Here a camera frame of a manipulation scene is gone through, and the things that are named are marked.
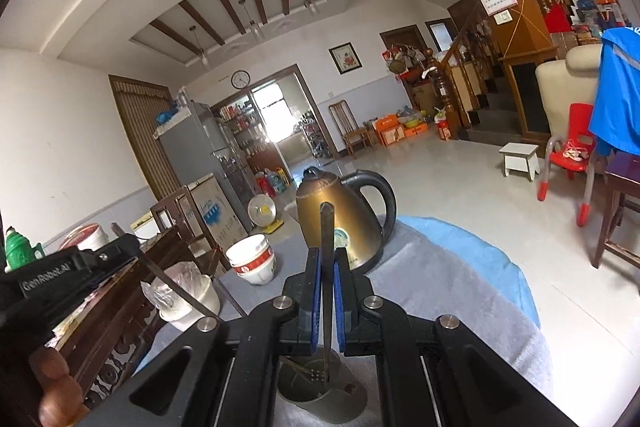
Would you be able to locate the white chest freezer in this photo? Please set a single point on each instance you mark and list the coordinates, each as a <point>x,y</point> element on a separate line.
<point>220,212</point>

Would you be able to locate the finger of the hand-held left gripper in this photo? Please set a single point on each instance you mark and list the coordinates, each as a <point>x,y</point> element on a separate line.
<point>112,249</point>

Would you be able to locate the blue table cover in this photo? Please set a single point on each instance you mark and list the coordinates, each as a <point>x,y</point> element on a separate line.
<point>480,257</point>

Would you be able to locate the grey tablecloth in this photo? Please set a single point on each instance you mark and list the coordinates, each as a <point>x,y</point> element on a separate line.
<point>450,287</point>

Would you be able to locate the white red rice cooker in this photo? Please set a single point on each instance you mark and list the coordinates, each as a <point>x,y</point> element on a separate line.
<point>87,237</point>

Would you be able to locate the cream armchair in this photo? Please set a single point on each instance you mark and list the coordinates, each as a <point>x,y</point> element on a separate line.
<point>560,92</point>

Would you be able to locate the red child chair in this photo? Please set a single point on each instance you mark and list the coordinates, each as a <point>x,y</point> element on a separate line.
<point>580,122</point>

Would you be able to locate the red white carton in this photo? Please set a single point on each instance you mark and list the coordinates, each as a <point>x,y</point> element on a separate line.
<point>442,127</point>

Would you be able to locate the white small stool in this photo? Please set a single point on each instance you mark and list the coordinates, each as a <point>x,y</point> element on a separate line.
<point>520,154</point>

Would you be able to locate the dark wooden side table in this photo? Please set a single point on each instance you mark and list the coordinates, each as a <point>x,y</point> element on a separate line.
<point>625,177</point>

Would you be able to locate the grey utensil holder cup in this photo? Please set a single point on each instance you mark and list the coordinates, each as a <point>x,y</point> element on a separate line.
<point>320,402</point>

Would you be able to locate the shelf with bottles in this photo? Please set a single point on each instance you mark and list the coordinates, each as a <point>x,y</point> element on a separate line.
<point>240,122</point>

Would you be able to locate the clear plastic bag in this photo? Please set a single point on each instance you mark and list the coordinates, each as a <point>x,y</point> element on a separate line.
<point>160,294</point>

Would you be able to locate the grey refrigerator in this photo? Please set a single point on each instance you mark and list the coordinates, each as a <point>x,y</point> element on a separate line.
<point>190,147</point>

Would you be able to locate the orange cardboard boxes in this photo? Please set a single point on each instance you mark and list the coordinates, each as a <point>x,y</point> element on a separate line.
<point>395,129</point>

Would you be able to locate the white ceramic pot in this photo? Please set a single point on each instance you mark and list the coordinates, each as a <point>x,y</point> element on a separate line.
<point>192,312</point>

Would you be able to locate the small electric heater fan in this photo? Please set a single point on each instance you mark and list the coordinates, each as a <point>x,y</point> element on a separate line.
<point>262,212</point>

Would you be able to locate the framed flower picture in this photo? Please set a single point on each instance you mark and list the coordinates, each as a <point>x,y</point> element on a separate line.
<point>345,58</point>

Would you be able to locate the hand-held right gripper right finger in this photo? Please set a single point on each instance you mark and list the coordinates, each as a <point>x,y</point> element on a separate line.
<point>341,297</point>

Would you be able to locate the dark wooden chair frame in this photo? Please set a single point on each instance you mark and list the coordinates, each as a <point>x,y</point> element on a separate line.
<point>167,212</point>

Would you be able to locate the white red-banded bowl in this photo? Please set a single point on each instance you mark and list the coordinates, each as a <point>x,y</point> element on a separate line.
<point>247,247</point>
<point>257,269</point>

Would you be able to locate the blue jacket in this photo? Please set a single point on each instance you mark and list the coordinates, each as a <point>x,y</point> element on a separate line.
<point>617,97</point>

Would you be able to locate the green thermos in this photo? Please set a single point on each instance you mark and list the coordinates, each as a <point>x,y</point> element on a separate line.
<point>20,249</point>

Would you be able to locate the round wall clock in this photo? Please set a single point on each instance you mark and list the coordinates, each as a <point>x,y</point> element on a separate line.
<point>240,79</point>

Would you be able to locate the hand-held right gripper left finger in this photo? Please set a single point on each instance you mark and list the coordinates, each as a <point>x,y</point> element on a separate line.
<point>312,292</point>

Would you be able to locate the blue water jug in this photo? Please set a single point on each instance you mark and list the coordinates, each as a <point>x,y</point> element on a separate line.
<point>274,182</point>

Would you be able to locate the wooden dining chair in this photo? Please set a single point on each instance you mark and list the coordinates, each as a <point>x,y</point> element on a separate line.
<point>345,122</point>

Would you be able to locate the gold electric kettle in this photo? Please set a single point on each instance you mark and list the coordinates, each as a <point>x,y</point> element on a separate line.
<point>360,227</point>

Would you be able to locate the dark chopstick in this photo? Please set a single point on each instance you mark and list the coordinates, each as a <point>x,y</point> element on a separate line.
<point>326,232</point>
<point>175,281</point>

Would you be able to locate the person's left hand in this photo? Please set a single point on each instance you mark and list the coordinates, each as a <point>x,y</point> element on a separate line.
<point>55,387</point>

